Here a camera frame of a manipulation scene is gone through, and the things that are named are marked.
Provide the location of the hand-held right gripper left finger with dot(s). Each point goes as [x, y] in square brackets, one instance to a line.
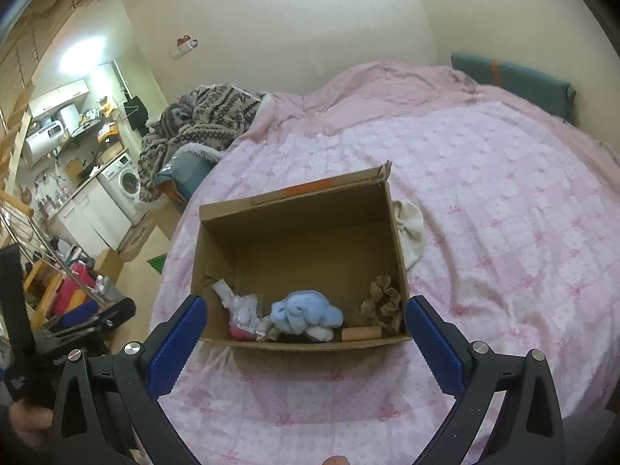
[174, 344]

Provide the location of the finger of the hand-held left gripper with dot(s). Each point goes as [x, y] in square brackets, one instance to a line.
[111, 315]

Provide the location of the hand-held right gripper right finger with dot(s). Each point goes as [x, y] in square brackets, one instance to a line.
[436, 344]

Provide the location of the white crinkled soft wrap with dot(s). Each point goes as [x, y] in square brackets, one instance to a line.
[225, 293]

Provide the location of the pink doll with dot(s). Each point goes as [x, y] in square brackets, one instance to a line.
[243, 319]

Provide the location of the light blue plush toy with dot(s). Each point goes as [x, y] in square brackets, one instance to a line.
[305, 314]

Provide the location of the brown cardboard box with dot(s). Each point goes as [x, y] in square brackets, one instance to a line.
[300, 261]

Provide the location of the person's left hand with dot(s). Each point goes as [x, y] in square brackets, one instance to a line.
[31, 424]

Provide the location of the red suitcase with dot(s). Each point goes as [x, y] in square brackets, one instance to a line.
[72, 288]

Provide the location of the green floor mat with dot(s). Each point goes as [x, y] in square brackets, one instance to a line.
[157, 262]

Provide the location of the flat cardboard box on floor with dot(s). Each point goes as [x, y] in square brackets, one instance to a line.
[135, 240]

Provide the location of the white kitchen cabinet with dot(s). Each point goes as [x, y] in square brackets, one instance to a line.
[92, 218]

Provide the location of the cream white cloth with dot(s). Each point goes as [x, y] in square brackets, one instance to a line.
[409, 232]

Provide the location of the wooden stair railing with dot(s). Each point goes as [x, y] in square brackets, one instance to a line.
[24, 223]

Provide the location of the white washing machine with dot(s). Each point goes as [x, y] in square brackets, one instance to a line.
[127, 184]

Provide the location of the blue-grey fleece cushion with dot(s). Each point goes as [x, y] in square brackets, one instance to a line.
[189, 169]

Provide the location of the person's grey clothing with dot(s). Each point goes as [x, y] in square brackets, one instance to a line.
[591, 441]

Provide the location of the white water heater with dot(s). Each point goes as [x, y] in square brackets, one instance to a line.
[41, 144]

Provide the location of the grey patterned knit blanket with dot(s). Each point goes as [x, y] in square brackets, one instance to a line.
[203, 116]

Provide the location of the teal headboard cushion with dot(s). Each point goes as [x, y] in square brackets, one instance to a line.
[513, 82]

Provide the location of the white wall cabinet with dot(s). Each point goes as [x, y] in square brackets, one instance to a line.
[58, 97]

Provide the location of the wall switch with red decoration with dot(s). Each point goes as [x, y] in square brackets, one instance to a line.
[184, 46]

